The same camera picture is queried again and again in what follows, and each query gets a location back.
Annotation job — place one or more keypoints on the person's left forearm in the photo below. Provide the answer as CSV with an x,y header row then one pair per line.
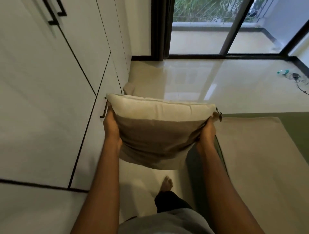
x,y
101,190

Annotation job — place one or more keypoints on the person's foot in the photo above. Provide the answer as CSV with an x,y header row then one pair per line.
x,y
166,184

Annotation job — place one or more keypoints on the beige two-tone cushion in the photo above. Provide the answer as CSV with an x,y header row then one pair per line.
x,y
157,130

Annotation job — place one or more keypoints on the person's right hand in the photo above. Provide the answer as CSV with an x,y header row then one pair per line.
x,y
207,135

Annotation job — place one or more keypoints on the black framed sliding glass door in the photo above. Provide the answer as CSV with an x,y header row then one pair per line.
x,y
236,29

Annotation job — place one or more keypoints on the balcony metal railing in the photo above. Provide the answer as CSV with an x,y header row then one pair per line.
x,y
212,9

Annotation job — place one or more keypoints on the person's black trouser leg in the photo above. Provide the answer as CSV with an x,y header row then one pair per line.
x,y
170,202

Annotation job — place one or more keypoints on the person's grey shirt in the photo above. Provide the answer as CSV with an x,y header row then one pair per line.
x,y
166,221

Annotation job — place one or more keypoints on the person's right thumb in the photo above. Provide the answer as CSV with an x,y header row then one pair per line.
x,y
210,121

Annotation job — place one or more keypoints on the white wardrobe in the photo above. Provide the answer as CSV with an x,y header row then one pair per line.
x,y
55,96

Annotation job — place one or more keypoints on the green mattress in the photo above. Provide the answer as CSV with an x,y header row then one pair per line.
x,y
297,130

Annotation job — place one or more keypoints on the person's right forearm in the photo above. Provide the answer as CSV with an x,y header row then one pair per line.
x,y
224,192

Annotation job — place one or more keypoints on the clear plastic water bottle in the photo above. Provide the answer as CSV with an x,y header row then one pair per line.
x,y
283,72

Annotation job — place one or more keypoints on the person's left thumb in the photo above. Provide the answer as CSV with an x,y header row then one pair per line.
x,y
109,108

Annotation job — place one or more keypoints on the dark curtain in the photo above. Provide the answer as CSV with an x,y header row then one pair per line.
x,y
161,29

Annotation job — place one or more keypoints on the person's left hand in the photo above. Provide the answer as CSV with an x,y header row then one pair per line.
x,y
111,127

